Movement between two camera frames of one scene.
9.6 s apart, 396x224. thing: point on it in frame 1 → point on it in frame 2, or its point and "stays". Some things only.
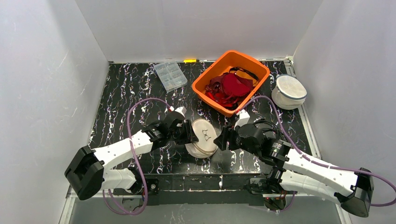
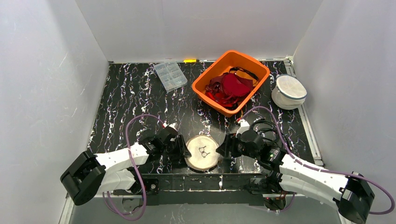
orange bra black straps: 245,73 stays
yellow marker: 191,60 stays
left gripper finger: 191,135 → 186,152
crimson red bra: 236,86 stays
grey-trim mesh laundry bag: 289,93 stays
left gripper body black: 187,132 → 180,147
